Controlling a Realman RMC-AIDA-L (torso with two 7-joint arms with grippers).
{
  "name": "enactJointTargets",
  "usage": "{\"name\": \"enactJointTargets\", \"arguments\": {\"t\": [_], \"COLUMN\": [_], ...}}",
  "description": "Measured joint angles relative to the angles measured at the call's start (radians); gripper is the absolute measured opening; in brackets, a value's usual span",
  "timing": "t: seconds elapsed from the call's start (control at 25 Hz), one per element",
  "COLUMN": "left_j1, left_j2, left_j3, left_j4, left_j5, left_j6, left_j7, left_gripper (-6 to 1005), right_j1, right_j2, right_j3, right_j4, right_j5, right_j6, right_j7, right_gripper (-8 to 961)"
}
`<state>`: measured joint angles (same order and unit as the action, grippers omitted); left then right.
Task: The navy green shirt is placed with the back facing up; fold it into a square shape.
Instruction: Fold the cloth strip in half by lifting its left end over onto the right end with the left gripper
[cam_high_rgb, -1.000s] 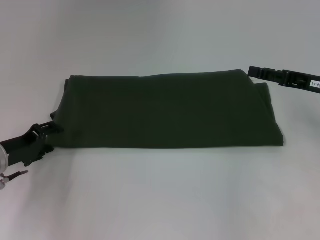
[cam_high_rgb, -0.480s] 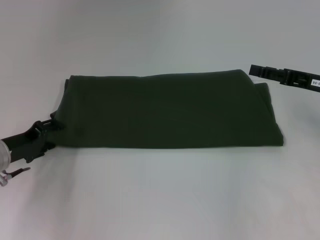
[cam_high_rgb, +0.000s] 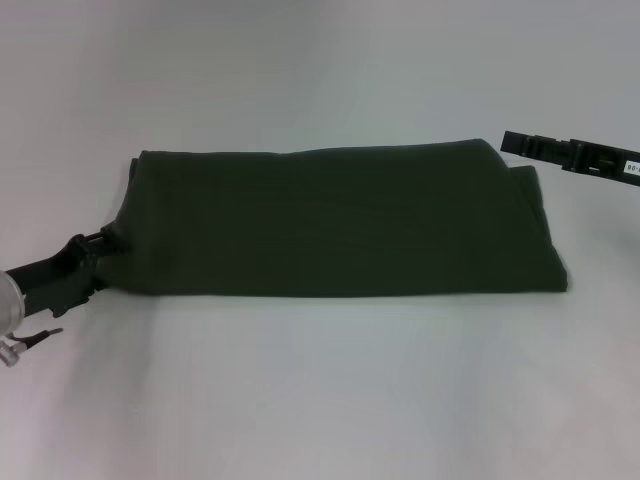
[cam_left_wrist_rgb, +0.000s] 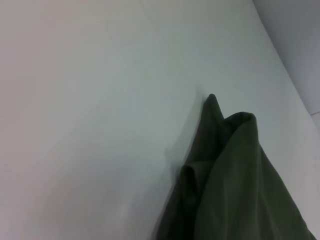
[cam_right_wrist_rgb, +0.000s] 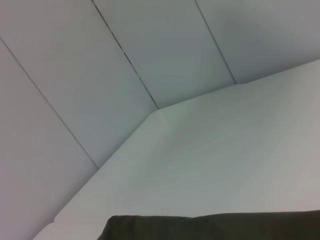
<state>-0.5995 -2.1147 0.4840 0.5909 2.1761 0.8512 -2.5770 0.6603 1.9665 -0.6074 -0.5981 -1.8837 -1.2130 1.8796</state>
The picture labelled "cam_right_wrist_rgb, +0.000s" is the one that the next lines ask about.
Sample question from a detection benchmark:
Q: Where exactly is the dark green shirt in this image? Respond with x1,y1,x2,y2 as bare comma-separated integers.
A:
96,209,320,240

